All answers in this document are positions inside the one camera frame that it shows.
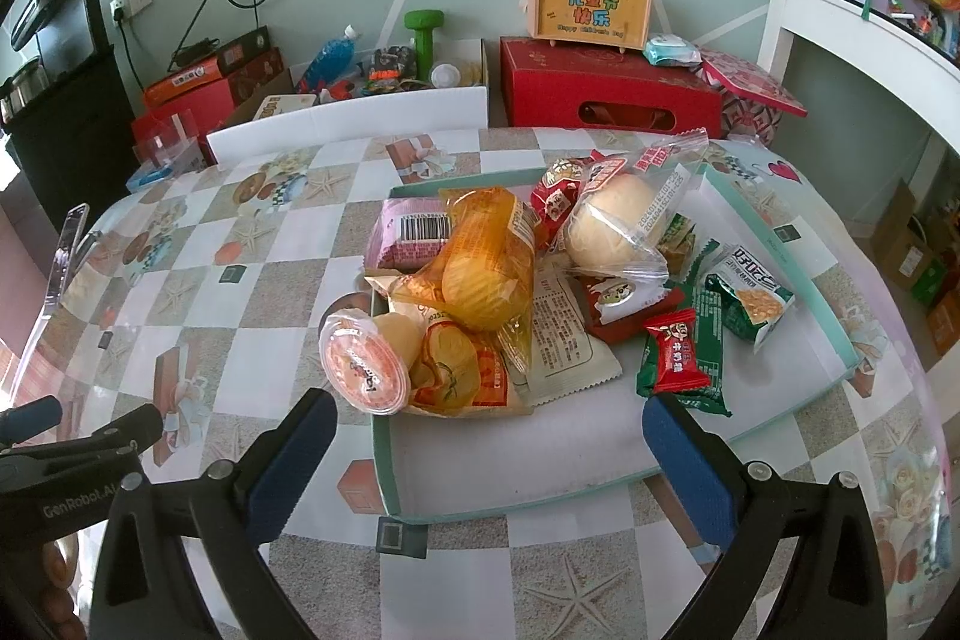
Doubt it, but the cardboard box with white flap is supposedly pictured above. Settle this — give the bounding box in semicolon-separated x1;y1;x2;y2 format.
206;38;490;165

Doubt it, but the person's left hand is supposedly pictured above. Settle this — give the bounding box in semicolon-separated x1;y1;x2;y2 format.
41;530;96;640

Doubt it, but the blue bottle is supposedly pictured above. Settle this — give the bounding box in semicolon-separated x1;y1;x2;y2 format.
296;26;359;90

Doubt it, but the white desk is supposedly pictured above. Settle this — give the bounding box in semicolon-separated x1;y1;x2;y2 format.
756;0;960;214

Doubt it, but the red cardboard box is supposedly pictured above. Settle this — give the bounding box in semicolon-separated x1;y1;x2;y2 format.
131;47;290;146

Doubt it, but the clear plastic box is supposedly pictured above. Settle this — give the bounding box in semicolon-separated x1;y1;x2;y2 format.
133;111;207;172

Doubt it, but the light blue wipes pack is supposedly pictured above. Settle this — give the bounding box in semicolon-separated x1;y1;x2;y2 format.
643;32;704;67

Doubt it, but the large red gift box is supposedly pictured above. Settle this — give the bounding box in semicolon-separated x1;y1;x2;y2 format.
499;36;725;140

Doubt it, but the black appliance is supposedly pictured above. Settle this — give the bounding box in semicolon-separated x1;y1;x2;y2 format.
9;0;76;49

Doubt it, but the orange yellow snack bag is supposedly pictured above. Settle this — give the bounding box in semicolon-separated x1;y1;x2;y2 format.
405;317;533;420

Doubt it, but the black cabinet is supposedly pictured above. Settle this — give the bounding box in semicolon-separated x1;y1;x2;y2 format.
0;0;140;214

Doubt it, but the blue box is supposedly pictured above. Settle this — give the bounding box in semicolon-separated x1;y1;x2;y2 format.
124;160;185;195

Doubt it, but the dark printed flat box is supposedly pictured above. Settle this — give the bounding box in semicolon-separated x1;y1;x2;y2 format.
214;26;271;75

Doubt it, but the green cracker packet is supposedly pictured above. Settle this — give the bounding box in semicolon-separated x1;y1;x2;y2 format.
654;211;700;277

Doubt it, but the pile of colourful toys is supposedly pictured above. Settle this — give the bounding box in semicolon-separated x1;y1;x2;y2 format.
319;44;421;100

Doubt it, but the green dumbbell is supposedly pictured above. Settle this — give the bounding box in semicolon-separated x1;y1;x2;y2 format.
403;10;449;80

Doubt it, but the jelly cup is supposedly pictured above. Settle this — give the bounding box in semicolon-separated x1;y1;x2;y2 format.
319;310;422;416

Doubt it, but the small red candy packet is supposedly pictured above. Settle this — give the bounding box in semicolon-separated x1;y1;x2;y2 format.
645;308;713;395

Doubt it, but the orange flat box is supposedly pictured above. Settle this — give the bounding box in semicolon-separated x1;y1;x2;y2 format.
144;59;226;105

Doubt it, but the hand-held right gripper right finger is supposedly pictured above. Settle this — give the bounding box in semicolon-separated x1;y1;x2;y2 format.
641;390;891;640

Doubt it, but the clear acrylic stand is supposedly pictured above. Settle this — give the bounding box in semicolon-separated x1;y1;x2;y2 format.
15;203;102;386

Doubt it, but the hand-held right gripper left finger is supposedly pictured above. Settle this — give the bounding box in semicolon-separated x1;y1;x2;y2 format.
88;387;338;640

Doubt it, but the dark green snack packet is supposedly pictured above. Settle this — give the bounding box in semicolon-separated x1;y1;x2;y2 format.
636;284;732;417

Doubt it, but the brown milk biscuit packet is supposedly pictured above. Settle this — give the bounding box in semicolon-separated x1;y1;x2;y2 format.
574;274;687;345

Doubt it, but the pink snack packet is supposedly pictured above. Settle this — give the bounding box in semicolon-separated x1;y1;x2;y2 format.
367;195;455;271

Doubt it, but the checkered tablecloth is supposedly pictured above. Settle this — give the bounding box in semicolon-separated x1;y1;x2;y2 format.
0;124;947;640

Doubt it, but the red cartoon snack packet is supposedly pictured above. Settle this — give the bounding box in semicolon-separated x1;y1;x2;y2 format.
531;154;631;253

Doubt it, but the orange wooden toy case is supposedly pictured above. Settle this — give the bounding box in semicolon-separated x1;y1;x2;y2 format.
516;0;653;60

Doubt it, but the brown cardboard box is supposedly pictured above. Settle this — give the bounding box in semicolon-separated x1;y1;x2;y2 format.
870;179;950;311

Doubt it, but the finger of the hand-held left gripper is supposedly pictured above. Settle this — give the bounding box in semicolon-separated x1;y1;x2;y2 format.
45;403;164;461
0;395;63;444

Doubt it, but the teal-rimmed white tray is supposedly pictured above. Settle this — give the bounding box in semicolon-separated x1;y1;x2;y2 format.
366;160;862;521

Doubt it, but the green white snack packet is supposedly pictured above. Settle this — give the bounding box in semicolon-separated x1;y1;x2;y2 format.
701;242;796;352

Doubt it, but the clear bread bun packet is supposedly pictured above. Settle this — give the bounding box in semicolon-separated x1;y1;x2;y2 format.
562;130;710;281

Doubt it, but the beige printed snack packet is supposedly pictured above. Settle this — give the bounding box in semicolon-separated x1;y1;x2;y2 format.
364;254;625;408

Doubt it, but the white card box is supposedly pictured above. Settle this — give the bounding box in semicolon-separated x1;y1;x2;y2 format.
251;92;320;122

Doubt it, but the orange cake packet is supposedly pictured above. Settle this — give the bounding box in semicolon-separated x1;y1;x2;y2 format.
390;186;542;352

